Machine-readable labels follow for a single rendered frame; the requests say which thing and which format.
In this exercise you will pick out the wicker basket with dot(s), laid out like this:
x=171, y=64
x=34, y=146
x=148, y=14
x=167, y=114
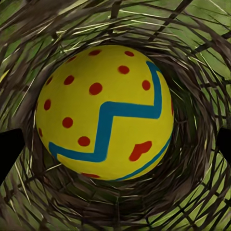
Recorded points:
x=47, y=17

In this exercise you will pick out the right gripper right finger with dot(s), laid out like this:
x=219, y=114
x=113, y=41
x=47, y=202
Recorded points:
x=223, y=143

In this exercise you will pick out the easter egg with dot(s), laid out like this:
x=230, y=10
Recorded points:
x=106, y=113

